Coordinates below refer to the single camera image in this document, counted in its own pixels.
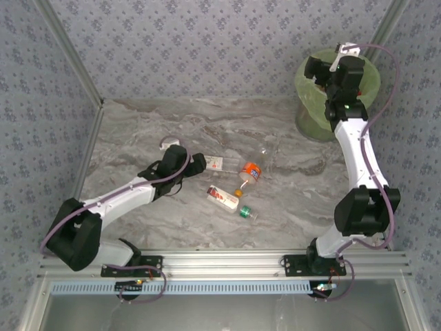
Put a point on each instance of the aluminium side rail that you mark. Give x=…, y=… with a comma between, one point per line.
x=85, y=155

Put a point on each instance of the orange label plastic bottle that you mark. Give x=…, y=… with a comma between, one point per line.
x=251, y=170

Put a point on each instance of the aluminium frame rail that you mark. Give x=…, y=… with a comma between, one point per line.
x=224, y=262

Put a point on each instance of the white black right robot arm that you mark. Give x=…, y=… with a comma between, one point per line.
x=351, y=207

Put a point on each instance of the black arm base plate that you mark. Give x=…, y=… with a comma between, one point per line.
x=151, y=260
x=293, y=265

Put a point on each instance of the aluminium frame post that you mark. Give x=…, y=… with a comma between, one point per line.
x=70, y=51
x=387, y=24

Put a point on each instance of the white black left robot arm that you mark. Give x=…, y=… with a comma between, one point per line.
x=76, y=241

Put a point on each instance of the grey metal mesh bin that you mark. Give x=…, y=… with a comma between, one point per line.
x=315, y=132

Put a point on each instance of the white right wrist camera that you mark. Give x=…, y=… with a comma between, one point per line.
x=349, y=50

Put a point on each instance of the red and white carton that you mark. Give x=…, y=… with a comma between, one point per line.
x=222, y=199

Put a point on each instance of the green-lined trash bin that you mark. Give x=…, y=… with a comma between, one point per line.
x=306, y=89

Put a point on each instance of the small black controller board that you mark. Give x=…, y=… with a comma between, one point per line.
x=129, y=286
x=322, y=287

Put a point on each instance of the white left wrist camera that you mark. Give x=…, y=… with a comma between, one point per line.
x=169, y=142

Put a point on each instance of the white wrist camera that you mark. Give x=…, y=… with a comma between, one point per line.
x=349, y=50
x=169, y=142

